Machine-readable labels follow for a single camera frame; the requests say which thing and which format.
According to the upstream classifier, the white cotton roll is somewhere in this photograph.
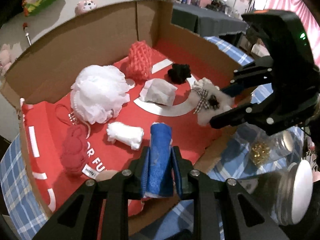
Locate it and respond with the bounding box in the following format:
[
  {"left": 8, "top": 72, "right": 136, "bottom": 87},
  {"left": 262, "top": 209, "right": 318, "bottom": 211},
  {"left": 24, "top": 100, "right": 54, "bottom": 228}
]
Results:
[{"left": 106, "top": 122, "right": 145, "bottom": 151}]

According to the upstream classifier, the white mesh bath pouf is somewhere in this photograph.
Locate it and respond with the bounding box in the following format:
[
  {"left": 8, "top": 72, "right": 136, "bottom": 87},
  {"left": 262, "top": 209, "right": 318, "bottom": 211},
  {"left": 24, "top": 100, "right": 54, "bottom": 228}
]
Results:
[{"left": 70, "top": 65, "right": 130, "bottom": 125}]

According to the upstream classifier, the cardboard box red inside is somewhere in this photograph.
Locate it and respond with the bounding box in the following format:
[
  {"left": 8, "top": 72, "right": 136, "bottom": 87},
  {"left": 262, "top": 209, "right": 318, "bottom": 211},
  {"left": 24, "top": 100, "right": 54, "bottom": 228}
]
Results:
[{"left": 0, "top": 0, "right": 255, "bottom": 235}]

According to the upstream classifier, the pale pink pillow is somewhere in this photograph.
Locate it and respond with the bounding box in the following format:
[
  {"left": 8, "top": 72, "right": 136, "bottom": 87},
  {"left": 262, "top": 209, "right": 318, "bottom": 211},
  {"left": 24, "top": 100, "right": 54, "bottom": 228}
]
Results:
[{"left": 251, "top": 42, "right": 272, "bottom": 58}]

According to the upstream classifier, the blue towel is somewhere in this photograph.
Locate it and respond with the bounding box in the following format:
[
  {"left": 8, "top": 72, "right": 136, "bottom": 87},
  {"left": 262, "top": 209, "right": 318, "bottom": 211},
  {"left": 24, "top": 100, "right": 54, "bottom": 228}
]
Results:
[{"left": 140, "top": 122, "right": 174, "bottom": 198}]

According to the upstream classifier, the pink white rabbit plush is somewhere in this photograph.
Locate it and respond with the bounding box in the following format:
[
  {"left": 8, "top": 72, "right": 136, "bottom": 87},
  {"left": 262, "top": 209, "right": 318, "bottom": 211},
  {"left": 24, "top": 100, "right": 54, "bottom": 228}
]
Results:
[{"left": 75, "top": 0, "right": 97, "bottom": 15}]

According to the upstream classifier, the white plush bear keychain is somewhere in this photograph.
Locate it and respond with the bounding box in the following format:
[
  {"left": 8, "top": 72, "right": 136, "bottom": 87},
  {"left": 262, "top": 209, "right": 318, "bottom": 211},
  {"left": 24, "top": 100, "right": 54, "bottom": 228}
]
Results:
[{"left": 194, "top": 84, "right": 234, "bottom": 125}]

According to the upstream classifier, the red-tipped metal stick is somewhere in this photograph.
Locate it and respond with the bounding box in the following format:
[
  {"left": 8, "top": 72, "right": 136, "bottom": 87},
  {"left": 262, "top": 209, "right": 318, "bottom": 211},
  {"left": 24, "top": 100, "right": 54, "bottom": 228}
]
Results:
[{"left": 22, "top": 22, "right": 32, "bottom": 45}]

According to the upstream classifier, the black scrunchie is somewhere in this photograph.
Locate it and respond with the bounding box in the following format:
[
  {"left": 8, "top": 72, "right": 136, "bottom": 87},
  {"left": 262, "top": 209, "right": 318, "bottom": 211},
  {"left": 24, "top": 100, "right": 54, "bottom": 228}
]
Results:
[{"left": 167, "top": 64, "right": 192, "bottom": 84}]

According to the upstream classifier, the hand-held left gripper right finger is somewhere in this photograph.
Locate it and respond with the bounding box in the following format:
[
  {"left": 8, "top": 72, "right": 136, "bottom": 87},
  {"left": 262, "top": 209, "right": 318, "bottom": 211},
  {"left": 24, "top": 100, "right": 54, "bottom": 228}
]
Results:
[{"left": 171, "top": 145, "right": 289, "bottom": 240}]

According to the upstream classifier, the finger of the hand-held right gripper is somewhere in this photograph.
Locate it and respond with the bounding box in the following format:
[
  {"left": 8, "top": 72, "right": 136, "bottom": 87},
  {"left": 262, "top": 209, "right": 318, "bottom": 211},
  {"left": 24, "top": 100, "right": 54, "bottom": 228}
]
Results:
[
  {"left": 220, "top": 56, "right": 275, "bottom": 98},
  {"left": 209, "top": 92, "right": 283, "bottom": 130}
]

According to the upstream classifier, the large glass jar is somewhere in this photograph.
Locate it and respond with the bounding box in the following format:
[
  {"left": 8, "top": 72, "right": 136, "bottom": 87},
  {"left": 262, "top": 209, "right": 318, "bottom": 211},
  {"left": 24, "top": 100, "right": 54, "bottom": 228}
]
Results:
[{"left": 257, "top": 160, "right": 315, "bottom": 227}]

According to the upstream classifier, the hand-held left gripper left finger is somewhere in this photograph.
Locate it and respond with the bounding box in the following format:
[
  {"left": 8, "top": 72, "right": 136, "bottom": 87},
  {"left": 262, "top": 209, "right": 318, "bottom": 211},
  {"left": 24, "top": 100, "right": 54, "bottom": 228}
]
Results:
[{"left": 32, "top": 145, "right": 152, "bottom": 240}]

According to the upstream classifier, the desk with dark cloth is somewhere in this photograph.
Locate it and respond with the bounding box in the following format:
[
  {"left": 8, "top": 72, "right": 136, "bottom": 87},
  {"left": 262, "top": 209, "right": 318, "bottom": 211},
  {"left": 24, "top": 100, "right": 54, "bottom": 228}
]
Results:
[{"left": 171, "top": 2, "right": 248, "bottom": 37}]

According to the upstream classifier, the small glass jar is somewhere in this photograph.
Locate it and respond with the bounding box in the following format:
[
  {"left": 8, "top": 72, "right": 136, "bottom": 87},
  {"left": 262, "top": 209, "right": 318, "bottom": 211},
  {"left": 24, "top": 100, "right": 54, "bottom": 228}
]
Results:
[{"left": 246, "top": 127, "right": 304, "bottom": 168}]

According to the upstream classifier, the white paper sachet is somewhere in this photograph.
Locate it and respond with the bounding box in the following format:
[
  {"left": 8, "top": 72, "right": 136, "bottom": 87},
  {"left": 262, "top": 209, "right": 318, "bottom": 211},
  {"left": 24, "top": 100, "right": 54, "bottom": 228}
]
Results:
[{"left": 139, "top": 78, "right": 177, "bottom": 106}]

